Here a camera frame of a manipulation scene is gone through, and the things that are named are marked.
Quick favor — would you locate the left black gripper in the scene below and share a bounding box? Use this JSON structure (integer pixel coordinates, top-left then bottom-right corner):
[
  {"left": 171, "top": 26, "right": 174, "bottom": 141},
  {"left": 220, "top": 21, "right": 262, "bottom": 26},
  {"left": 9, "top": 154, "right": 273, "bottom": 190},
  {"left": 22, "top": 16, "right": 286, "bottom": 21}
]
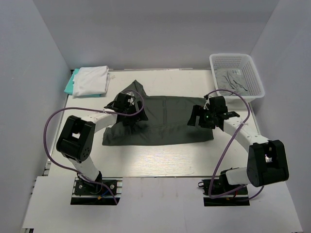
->
[{"left": 123, "top": 101, "right": 148, "bottom": 126}]

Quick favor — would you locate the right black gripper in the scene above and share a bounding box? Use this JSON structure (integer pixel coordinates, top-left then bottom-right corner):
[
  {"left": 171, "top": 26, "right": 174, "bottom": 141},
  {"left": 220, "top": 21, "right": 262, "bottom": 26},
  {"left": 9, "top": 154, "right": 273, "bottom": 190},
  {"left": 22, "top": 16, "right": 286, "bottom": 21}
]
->
[{"left": 188, "top": 105, "right": 216, "bottom": 129}]

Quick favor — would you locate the dark grey t-shirt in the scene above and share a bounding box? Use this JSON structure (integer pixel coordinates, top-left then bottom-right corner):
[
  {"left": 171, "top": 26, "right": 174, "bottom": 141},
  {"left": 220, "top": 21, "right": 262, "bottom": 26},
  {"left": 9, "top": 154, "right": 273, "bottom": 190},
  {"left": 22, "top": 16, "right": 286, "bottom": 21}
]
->
[{"left": 102, "top": 81, "right": 213, "bottom": 146}]

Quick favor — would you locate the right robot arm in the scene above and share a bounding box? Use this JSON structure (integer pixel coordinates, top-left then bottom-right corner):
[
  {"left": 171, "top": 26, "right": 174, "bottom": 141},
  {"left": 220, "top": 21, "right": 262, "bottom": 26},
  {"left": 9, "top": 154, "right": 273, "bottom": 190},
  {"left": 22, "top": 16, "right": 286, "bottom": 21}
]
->
[{"left": 188, "top": 96, "right": 289, "bottom": 196}]

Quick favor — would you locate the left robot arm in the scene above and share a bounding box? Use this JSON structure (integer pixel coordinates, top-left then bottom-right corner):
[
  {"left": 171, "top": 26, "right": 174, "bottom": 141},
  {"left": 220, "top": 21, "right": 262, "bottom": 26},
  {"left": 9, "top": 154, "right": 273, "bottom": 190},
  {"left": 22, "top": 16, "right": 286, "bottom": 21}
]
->
[{"left": 56, "top": 90, "right": 148, "bottom": 194}]

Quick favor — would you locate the light grey t-shirt in basket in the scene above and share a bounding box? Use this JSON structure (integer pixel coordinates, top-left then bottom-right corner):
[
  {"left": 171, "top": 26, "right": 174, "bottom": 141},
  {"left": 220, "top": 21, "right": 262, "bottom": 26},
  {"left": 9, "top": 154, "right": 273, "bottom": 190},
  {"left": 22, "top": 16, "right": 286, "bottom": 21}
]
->
[{"left": 214, "top": 68, "right": 249, "bottom": 96}]

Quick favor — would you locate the folded white t-shirt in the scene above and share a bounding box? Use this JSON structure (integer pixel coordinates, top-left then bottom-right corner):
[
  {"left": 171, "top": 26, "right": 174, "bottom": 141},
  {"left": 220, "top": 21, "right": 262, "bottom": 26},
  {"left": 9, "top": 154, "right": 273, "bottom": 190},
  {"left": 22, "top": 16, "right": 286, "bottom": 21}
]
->
[{"left": 72, "top": 65, "right": 110, "bottom": 98}]

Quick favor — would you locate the white plastic basket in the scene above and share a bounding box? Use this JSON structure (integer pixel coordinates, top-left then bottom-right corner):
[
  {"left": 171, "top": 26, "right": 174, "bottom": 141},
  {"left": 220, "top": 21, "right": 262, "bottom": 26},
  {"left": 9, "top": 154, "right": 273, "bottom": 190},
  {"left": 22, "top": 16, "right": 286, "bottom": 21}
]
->
[{"left": 209, "top": 53, "right": 265, "bottom": 102}]

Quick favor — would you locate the folded teal t-shirt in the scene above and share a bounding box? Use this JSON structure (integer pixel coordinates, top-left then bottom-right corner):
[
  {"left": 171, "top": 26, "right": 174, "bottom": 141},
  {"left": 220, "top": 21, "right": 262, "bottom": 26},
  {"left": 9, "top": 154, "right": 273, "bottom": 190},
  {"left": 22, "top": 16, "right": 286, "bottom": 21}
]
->
[{"left": 63, "top": 68, "right": 104, "bottom": 99}]

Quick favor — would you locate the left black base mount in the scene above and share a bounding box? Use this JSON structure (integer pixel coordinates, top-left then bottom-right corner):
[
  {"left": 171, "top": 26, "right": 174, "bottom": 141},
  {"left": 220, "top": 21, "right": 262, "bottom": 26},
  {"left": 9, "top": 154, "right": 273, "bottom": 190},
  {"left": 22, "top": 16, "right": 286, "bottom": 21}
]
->
[{"left": 70, "top": 178, "right": 122, "bottom": 206}]

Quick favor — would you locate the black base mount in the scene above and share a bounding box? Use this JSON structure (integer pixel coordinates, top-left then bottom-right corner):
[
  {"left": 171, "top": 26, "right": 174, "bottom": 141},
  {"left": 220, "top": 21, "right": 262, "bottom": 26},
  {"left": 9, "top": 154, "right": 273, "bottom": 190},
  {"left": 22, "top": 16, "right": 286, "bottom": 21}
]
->
[
  {"left": 70, "top": 178, "right": 122, "bottom": 206},
  {"left": 198, "top": 178, "right": 251, "bottom": 207}
]

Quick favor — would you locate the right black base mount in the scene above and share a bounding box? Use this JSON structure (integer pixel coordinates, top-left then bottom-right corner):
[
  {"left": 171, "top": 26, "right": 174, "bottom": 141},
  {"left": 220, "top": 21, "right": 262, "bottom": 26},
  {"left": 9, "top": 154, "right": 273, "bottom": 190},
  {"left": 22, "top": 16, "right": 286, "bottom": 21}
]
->
[{"left": 198, "top": 178, "right": 251, "bottom": 207}]

